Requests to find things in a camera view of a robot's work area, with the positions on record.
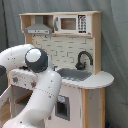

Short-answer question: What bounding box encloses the grey ice dispenser panel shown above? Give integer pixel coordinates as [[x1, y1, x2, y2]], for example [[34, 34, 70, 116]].
[[55, 95, 70, 120]]

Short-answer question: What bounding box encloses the black toy faucet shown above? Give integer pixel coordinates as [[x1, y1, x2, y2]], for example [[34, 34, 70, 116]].
[[75, 51, 93, 70]]

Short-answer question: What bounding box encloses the red right stove knob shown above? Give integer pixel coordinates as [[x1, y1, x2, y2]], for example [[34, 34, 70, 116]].
[[30, 81, 36, 88]]

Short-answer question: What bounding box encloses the black toy stovetop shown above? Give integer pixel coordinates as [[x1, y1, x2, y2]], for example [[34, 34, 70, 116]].
[[20, 66, 29, 70]]

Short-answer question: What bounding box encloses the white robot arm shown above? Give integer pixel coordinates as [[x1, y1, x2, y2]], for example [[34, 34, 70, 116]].
[[0, 44, 62, 128]]

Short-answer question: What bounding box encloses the grey toy sink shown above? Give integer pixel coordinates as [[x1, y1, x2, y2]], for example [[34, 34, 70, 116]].
[[58, 68, 92, 81]]

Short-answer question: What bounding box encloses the wooden toy kitchen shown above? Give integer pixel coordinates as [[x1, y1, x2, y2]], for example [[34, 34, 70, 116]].
[[11, 11, 114, 128]]

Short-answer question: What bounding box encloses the red left stove knob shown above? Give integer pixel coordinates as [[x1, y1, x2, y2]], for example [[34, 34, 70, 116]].
[[12, 76, 19, 83]]

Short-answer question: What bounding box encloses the red stove knob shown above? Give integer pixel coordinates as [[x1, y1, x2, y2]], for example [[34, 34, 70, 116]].
[[12, 76, 19, 83], [30, 81, 36, 88]]

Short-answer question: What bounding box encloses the white toy microwave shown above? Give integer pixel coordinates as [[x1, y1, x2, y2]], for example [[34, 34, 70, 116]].
[[54, 15, 86, 33]]

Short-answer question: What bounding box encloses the grey range hood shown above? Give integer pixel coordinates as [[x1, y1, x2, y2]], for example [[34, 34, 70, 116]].
[[24, 16, 52, 34]]

